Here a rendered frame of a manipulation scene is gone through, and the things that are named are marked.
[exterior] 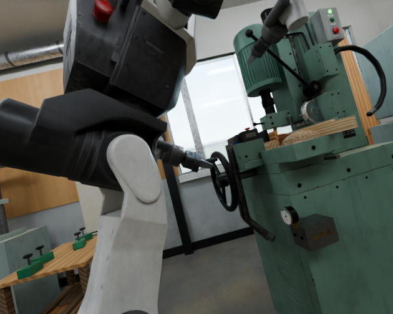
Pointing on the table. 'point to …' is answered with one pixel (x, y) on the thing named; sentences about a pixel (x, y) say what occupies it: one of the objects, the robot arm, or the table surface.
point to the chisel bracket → (275, 120)
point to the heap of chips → (300, 137)
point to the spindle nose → (267, 101)
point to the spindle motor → (250, 81)
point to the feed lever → (313, 87)
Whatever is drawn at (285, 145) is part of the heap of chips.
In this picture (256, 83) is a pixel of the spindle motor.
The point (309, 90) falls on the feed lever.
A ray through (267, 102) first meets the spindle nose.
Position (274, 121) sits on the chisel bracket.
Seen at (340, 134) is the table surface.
